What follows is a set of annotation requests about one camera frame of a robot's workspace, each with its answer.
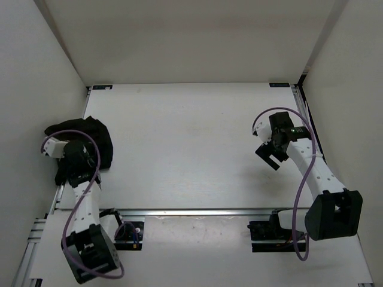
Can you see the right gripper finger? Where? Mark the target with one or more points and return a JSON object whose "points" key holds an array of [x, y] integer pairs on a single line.
{"points": [[272, 163], [263, 151]]}

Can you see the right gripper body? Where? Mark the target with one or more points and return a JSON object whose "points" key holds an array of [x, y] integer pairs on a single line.
{"points": [[278, 151]]}

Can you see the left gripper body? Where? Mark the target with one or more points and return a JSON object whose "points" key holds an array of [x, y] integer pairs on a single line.
{"points": [[88, 147]]}

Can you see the black skirt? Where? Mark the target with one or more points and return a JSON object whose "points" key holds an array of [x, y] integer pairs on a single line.
{"points": [[93, 134]]}

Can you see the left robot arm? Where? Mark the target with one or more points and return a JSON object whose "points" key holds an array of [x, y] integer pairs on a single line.
{"points": [[89, 244]]}

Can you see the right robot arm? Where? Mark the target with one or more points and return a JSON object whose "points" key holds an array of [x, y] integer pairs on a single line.
{"points": [[335, 210]]}

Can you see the right blue corner label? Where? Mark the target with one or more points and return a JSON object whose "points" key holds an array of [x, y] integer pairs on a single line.
{"points": [[279, 85]]}

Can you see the blue corner label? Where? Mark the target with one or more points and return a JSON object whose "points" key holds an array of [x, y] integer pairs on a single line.
{"points": [[102, 87], [279, 85]]}

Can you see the left blue corner label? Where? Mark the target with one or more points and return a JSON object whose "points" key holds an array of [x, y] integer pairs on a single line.
{"points": [[102, 87]]}

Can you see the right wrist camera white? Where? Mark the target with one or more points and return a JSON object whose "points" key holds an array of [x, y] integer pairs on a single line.
{"points": [[263, 131]]}

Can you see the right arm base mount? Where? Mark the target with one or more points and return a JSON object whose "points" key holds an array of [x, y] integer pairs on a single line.
{"points": [[272, 232]]}

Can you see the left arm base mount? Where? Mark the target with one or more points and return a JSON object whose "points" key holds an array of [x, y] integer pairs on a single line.
{"points": [[127, 235]]}

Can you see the front aluminium rail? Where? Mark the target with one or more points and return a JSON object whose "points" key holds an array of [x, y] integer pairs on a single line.
{"points": [[194, 212]]}

